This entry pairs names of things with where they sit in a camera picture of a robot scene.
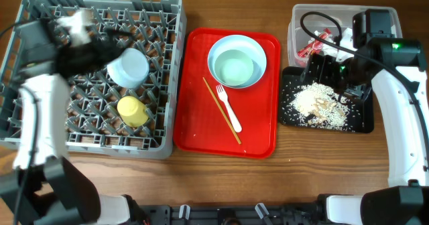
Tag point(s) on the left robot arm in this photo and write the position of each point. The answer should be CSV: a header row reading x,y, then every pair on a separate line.
x,y
44,187

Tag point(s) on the red snack wrapper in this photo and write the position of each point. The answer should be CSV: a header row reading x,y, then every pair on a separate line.
x,y
314,46

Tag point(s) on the white plastic fork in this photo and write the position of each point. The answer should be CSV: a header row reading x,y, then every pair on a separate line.
x,y
222,94

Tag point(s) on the yellow plastic cup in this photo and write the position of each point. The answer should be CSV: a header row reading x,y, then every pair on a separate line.
x,y
132,111

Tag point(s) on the rice food scraps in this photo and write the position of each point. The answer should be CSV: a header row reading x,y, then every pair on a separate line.
x,y
317,106

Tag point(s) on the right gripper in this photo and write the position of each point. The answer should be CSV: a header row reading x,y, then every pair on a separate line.
x,y
326,63

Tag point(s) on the white tissue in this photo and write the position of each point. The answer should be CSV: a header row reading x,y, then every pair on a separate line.
x,y
346,42

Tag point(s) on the green bowl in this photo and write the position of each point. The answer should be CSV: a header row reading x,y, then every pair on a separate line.
x,y
233,68

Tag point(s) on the red plastic tray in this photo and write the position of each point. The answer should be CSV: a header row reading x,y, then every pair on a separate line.
x,y
199,125

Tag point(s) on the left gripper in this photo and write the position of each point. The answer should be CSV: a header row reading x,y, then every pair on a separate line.
x,y
115,45

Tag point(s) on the light blue plate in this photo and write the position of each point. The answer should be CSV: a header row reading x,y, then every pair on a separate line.
x,y
244,44

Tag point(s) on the black plastic tray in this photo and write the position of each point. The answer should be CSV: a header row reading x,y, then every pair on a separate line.
x,y
365,104

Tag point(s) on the wooden chopstick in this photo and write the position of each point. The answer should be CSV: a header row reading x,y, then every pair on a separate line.
x,y
222,111

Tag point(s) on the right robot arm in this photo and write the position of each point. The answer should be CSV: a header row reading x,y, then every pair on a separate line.
x,y
396,70

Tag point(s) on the grey dishwasher rack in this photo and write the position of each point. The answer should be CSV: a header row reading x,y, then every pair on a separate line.
x,y
93,124

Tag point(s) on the light blue bowl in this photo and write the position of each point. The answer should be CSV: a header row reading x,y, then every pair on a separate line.
x,y
130,69

